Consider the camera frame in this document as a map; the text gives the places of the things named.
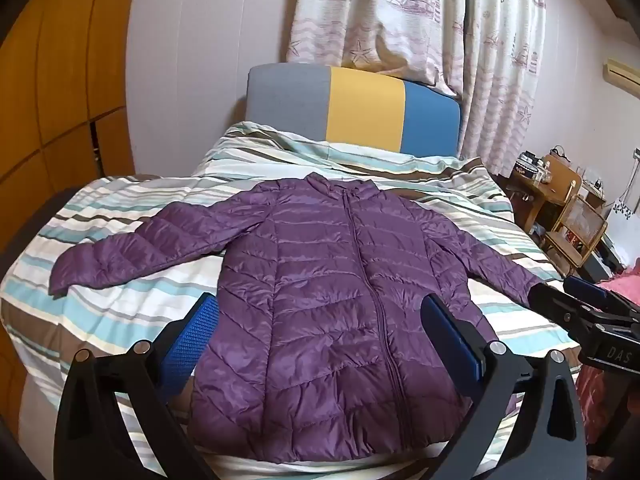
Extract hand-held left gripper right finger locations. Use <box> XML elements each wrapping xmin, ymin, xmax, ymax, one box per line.
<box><xmin>421</xmin><ymin>292</ymin><xmax>588</xmax><ymax>480</ymax></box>

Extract ship print curtain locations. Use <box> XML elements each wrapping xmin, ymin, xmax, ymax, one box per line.
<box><xmin>285</xmin><ymin>0</ymin><xmax>548</xmax><ymax>173</ymax></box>

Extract striped bed blanket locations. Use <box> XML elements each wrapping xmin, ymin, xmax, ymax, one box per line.
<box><xmin>0</xmin><ymin>121</ymin><xmax>586</xmax><ymax>480</ymax></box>

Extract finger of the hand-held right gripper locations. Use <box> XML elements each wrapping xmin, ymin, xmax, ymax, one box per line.
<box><xmin>527</xmin><ymin>284</ymin><xmax>601</xmax><ymax>341</ymax></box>
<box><xmin>564</xmin><ymin>276</ymin><xmax>640</xmax><ymax>319</ymax></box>

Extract purple quilted jacket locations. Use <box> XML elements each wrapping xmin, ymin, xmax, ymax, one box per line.
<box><xmin>49</xmin><ymin>171</ymin><xmax>546</xmax><ymax>463</ymax></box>

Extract grey yellow blue headboard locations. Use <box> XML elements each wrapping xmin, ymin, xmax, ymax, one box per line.
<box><xmin>245</xmin><ymin>63</ymin><xmax>462</xmax><ymax>158</ymax></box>

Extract wooden desk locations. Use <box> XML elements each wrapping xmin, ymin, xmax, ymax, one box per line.
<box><xmin>505</xmin><ymin>160</ymin><xmax>606</xmax><ymax>241</ymax></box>

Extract pink cloth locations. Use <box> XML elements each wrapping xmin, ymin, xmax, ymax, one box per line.
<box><xmin>575</xmin><ymin>257</ymin><xmax>640</xmax><ymax>446</ymax></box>

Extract wall air conditioner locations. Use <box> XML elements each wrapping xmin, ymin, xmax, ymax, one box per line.
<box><xmin>602</xmin><ymin>57</ymin><xmax>640</xmax><ymax>93</ymax></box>

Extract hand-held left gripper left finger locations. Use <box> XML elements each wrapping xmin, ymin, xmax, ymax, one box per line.
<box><xmin>52</xmin><ymin>291</ymin><xmax>221</xmax><ymax>480</ymax></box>

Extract wooden wardrobe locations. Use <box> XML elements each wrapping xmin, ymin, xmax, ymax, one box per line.
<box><xmin>0</xmin><ymin>0</ymin><xmax>146</xmax><ymax>221</ymax></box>

